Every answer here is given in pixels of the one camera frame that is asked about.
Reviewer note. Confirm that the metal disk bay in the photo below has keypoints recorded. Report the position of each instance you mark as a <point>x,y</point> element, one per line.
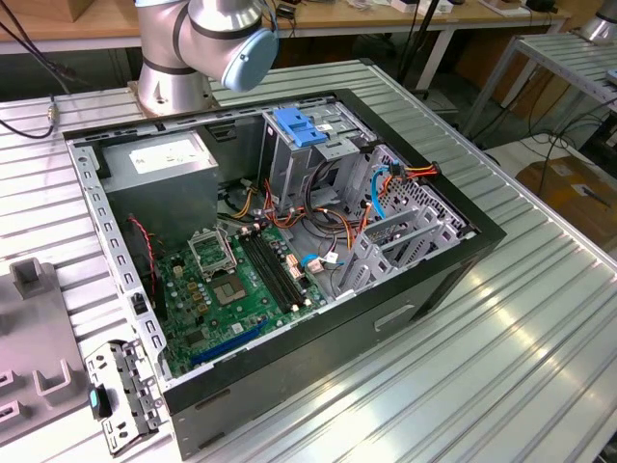
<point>410,231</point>

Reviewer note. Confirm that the blue expansion slot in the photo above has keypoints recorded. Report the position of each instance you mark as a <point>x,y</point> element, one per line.
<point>226,346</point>

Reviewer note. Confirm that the wooden desk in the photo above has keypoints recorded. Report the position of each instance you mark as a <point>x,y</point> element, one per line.
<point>96,24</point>

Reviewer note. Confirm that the flat labelled cardboard box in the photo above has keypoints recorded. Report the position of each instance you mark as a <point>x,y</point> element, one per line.
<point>564,193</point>

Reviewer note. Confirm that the black RAM slot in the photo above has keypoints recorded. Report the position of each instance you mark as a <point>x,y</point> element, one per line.
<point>266,273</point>
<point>279,270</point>
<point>273,272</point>
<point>286,268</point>

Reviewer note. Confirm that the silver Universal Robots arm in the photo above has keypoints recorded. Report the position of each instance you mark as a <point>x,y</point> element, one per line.
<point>164,48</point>

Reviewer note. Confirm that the metal card retention bracket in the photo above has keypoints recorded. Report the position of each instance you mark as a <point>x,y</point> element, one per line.
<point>137,381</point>

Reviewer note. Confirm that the CPU socket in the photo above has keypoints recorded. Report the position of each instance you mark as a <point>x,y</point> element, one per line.
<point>229,291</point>

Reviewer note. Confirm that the brown cardboard box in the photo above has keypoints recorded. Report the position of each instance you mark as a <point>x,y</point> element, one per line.
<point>535,91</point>

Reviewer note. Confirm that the grey power supply unit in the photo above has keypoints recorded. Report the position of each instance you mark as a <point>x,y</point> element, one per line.
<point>159,202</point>

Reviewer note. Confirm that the small black case switch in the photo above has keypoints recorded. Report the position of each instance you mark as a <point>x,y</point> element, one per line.
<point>139,305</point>

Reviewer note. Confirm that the green motherboard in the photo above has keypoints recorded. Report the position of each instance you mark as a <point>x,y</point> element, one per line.
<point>241,318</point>

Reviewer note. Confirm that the grey parts rack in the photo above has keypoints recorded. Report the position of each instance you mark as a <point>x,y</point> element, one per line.
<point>34,328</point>

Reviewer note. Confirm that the black open PC case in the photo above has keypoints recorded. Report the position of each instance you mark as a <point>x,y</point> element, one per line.
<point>337,337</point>

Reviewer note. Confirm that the blue plastic drive latch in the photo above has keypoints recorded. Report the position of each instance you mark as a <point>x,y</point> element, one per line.
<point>299,130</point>

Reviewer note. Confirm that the metal optical drive cage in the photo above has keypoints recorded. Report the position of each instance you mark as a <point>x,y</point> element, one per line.
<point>289,169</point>

